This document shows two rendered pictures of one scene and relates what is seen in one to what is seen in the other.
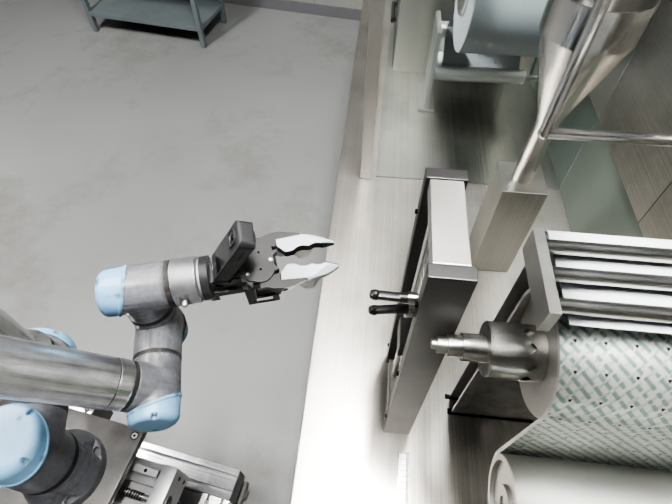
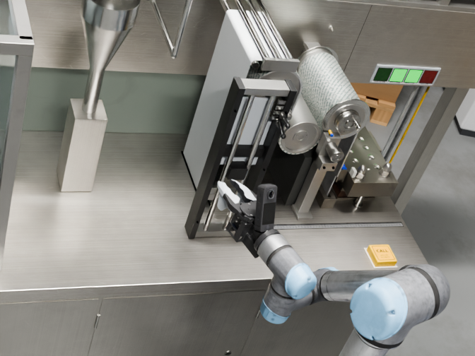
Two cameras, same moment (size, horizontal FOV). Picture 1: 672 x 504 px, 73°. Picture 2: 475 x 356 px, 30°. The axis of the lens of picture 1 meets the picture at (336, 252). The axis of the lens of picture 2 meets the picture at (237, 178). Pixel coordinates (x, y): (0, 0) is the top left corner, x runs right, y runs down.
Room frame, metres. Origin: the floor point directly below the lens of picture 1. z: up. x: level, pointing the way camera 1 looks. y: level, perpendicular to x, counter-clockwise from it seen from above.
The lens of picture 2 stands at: (1.43, 1.42, 2.65)
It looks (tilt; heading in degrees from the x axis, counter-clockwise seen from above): 39 degrees down; 234
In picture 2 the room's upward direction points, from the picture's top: 20 degrees clockwise
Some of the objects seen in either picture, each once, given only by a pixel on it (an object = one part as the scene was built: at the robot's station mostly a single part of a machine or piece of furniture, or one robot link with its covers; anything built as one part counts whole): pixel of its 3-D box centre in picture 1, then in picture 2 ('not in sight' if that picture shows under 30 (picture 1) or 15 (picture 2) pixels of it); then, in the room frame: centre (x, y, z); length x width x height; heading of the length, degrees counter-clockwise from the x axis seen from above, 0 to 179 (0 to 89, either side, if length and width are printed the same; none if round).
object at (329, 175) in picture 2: not in sight; (318, 160); (-0.10, -0.31, 0.97); 0.23 x 0.01 x 0.09; 84
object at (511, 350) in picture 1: (510, 351); not in sight; (0.22, -0.20, 1.33); 0.06 x 0.06 x 0.06; 84
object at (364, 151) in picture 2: not in sight; (349, 147); (-0.22, -0.34, 1.00); 0.40 x 0.16 x 0.06; 84
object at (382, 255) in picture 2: not in sight; (382, 255); (-0.16, 0.05, 0.91); 0.07 x 0.07 x 0.02; 84
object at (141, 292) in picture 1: (139, 289); (292, 273); (0.38, 0.31, 1.21); 0.11 x 0.08 x 0.09; 101
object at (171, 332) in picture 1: (159, 328); (285, 297); (0.36, 0.30, 1.12); 0.11 x 0.08 x 0.11; 11
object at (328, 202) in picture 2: not in sight; (312, 173); (-0.10, -0.31, 0.92); 0.28 x 0.04 x 0.04; 84
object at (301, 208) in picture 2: not in sight; (317, 178); (0.01, -0.16, 1.05); 0.06 x 0.05 x 0.31; 84
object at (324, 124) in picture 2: not in sight; (346, 119); (-0.03, -0.19, 1.25); 0.15 x 0.01 x 0.15; 174
